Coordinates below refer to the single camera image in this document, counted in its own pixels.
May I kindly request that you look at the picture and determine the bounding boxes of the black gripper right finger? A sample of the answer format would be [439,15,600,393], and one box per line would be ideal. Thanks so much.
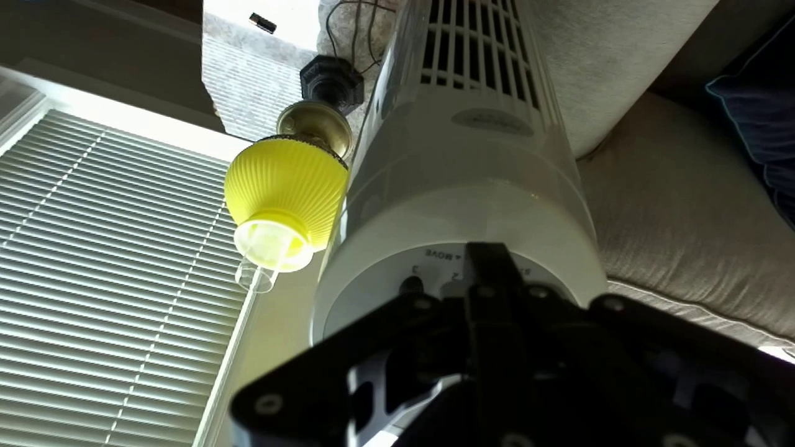
[494,240,553,447]

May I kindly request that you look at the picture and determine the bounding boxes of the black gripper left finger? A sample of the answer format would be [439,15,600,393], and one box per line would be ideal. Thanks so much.
[441,240,499,447]

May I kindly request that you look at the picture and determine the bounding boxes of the white tower air cooler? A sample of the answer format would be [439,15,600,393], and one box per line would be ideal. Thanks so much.
[309,0,609,344]

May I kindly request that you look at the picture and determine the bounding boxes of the beige sofa cushion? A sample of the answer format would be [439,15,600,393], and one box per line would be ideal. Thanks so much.
[577,86,795,364]

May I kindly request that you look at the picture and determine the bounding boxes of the yellow shade brass oil lamp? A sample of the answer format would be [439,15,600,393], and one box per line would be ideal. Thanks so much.
[220,52,368,298]

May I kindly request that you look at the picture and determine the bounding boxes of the blue pillow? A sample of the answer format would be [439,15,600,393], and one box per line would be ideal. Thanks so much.
[704,15,795,231]

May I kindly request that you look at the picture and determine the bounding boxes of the grey patterned table cloth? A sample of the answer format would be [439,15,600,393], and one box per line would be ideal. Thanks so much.
[201,0,721,160]

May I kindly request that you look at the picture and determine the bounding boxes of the white window blinds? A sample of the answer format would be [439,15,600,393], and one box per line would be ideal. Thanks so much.
[0,69,259,447]

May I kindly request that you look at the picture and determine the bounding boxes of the small black flat object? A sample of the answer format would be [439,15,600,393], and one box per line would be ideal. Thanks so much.
[249,10,280,36]

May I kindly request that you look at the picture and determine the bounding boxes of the black power cable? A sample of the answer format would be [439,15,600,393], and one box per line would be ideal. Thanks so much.
[321,0,402,61]

